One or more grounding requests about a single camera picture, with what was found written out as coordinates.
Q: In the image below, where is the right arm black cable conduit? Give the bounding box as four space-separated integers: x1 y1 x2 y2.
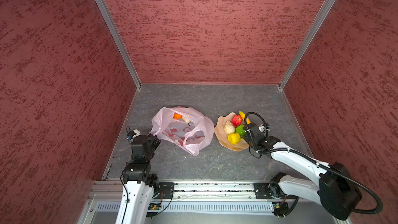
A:
244 111 383 215

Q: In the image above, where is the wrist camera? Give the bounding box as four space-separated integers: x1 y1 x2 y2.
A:
258 124 270 133
126 127 141 141

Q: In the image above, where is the aluminium corner post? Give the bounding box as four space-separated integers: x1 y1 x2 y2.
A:
279 0 336 91
95 0 142 90

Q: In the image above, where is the left aluminium corner post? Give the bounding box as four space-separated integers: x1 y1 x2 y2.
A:
95 0 142 90

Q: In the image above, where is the right aluminium corner post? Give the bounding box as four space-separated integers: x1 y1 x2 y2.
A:
279 0 336 91

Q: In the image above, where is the left small circuit board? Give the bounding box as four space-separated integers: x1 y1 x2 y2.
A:
148 202 163 213

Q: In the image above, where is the yellow fake lemon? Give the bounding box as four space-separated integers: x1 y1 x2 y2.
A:
228 132 241 145

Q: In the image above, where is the beige fake garlic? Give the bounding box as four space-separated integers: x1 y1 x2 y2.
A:
182 116 190 124

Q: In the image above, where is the beige fake fruit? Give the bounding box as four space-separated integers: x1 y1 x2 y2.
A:
223 121 235 135

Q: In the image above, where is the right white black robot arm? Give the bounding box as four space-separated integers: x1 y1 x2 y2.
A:
243 123 362 220

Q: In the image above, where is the green fake fruit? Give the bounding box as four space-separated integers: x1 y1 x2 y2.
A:
235 124 245 137

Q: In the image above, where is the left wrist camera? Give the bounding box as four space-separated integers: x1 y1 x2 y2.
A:
126 127 141 141

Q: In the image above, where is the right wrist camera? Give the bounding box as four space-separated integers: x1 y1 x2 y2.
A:
258 124 270 133

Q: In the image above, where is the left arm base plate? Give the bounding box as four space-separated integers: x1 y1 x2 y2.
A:
155 182 175 200

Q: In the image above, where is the red fake fruit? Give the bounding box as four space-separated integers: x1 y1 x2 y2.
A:
231 115 243 127

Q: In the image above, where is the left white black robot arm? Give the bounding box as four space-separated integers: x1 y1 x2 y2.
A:
116 130 161 224

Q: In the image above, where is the white slotted cable duct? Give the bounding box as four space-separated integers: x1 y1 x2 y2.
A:
93 201 280 216

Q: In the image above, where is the pink plastic bag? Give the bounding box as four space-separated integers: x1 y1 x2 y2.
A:
150 106 215 156

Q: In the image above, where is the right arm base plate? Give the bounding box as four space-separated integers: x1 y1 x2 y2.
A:
254 183 296 201

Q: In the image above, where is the aluminium front rail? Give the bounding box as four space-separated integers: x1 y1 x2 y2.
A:
88 180 274 202

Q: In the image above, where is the orange fake fruit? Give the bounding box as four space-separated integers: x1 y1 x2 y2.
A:
173 113 182 119

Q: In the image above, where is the yellow fake banana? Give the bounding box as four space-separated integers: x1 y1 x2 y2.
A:
239 111 251 124

